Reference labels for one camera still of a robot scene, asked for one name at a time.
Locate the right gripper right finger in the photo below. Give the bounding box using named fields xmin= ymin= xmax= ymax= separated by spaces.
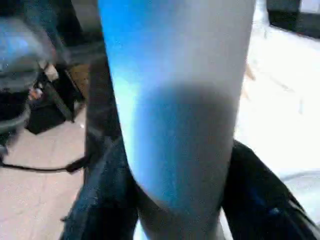
xmin=219 ymin=139 xmax=320 ymax=240

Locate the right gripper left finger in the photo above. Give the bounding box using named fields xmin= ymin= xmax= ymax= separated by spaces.
xmin=59 ymin=137 xmax=140 ymax=240

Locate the white plastic table top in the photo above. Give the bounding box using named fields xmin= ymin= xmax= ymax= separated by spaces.
xmin=233 ymin=0 xmax=320 ymax=223

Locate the white plastic table leg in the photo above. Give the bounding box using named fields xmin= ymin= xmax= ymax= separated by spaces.
xmin=97 ymin=0 xmax=257 ymax=240

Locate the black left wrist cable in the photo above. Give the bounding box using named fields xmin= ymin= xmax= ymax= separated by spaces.
xmin=0 ymin=156 xmax=88 ymax=173

